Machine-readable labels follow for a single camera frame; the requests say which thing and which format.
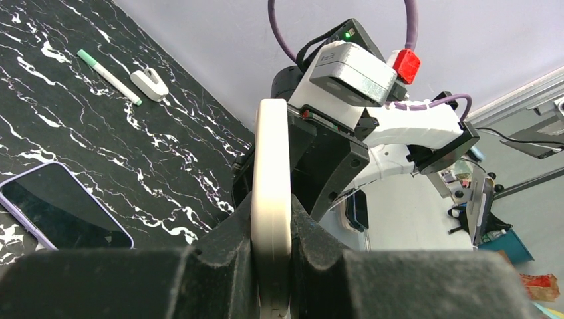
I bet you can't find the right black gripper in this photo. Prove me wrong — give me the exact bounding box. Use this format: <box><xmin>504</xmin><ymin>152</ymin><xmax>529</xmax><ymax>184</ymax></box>
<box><xmin>231</xmin><ymin>112</ymin><xmax>371</xmax><ymax>223</ymax></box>

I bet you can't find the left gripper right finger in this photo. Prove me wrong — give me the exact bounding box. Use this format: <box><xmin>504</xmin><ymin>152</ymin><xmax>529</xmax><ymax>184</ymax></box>
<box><xmin>290</xmin><ymin>198</ymin><xmax>540</xmax><ymax>318</ymax></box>

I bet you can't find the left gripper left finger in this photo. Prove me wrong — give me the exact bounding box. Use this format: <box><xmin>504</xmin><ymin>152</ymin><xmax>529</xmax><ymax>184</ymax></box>
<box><xmin>1</xmin><ymin>198</ymin><xmax>259</xmax><ymax>318</ymax></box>

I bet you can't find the pink phone case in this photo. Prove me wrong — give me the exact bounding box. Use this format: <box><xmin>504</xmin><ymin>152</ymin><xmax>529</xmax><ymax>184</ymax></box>
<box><xmin>251</xmin><ymin>99</ymin><xmax>291</xmax><ymax>318</ymax></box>

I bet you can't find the phone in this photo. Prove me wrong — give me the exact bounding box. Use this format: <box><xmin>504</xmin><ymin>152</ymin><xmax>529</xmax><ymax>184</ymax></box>
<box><xmin>1</xmin><ymin>162</ymin><xmax>134</xmax><ymax>250</ymax></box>

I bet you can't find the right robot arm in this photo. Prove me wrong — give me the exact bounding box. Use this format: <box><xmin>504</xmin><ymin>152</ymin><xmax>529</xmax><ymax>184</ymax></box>
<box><xmin>271</xmin><ymin>19</ymin><xmax>479</xmax><ymax>220</ymax></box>

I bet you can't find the small white clip holder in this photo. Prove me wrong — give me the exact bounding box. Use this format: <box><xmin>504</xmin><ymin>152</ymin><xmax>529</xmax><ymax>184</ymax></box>
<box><xmin>130</xmin><ymin>68</ymin><xmax>170</xmax><ymax>102</ymax></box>

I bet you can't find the green white marker pen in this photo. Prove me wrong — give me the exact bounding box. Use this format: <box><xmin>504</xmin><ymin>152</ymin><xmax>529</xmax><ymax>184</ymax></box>
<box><xmin>77</xmin><ymin>49</ymin><xmax>142</xmax><ymax>106</ymax></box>

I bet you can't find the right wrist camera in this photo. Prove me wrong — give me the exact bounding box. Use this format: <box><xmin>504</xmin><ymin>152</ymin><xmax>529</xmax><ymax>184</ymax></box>
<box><xmin>289</xmin><ymin>41</ymin><xmax>408</xmax><ymax>140</ymax></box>

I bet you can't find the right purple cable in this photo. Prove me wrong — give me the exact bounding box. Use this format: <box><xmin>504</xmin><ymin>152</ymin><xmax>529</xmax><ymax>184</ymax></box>
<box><xmin>267</xmin><ymin>0</ymin><xmax>473</xmax><ymax>122</ymax></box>

